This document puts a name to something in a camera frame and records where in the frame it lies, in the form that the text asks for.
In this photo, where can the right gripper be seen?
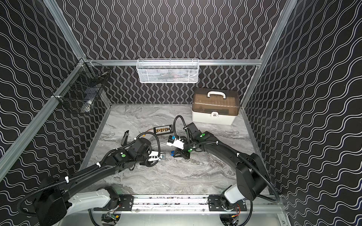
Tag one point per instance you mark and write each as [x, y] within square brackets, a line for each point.
[180, 152]

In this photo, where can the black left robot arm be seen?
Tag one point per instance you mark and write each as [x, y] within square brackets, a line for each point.
[51, 202]

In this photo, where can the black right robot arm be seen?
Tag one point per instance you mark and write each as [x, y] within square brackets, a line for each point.
[251, 176]

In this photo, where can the white box brown lid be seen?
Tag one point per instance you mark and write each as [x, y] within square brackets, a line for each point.
[215, 106]

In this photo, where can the black charging board with cable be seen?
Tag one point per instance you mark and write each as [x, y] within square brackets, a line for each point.
[162, 130]

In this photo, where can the white mesh wall basket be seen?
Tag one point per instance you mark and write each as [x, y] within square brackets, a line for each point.
[168, 70]

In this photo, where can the black wire wall basket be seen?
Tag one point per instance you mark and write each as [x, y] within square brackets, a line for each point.
[83, 92]

